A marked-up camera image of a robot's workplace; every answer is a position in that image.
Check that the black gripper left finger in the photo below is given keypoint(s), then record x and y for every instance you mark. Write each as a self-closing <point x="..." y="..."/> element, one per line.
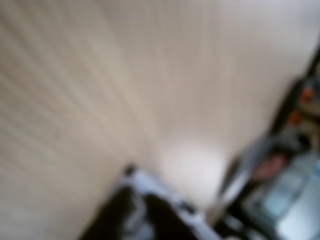
<point x="115" y="217"/>

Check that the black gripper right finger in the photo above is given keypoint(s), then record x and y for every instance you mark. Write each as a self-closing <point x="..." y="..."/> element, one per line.
<point x="165" y="222"/>

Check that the white cube with zigzag symbol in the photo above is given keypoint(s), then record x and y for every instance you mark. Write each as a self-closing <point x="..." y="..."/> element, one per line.
<point x="155" y="180"/>

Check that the person's hand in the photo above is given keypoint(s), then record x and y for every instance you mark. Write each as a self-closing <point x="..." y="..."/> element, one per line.
<point x="270" y="166"/>

